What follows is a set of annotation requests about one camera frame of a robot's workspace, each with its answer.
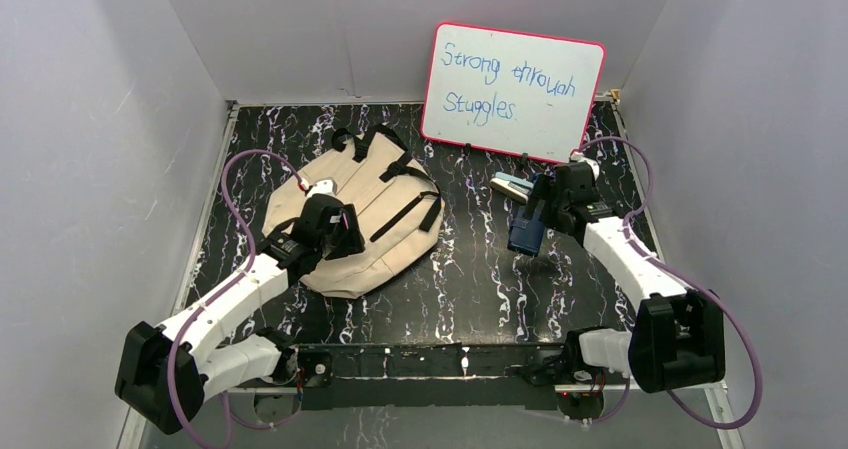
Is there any beige canvas backpack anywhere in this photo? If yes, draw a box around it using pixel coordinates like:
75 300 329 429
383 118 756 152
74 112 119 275
256 124 444 299

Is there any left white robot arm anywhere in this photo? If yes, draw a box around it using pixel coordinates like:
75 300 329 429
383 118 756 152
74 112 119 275
114 194 364 434

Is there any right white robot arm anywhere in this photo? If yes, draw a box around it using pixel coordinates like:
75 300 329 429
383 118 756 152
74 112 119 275
525 161 725 393

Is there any light blue white stapler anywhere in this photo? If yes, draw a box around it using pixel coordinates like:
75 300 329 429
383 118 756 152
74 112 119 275
490 172 533 204

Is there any pink framed whiteboard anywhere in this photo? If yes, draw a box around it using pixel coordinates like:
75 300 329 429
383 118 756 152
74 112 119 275
421 22 606 163

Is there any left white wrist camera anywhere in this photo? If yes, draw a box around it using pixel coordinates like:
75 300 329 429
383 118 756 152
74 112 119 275
306 178 337 200

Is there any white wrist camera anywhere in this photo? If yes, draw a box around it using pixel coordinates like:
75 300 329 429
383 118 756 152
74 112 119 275
306 178 337 200
570 151 600 181

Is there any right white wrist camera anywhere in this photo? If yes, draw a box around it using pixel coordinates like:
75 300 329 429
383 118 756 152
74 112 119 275
570 151 600 181

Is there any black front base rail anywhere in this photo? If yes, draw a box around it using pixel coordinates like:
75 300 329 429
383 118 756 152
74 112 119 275
291 343 601 410

